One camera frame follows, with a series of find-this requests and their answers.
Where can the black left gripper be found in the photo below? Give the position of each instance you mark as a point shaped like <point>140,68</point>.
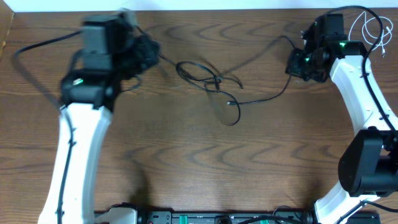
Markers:
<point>140,45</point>

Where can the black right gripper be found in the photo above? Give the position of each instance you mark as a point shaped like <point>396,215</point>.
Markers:
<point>293,69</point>

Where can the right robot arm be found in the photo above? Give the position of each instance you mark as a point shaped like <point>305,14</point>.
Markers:
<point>367,170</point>

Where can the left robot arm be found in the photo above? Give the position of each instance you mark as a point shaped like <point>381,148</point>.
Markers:
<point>84,121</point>

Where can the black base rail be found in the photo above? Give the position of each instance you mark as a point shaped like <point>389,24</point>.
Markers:
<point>123,215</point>

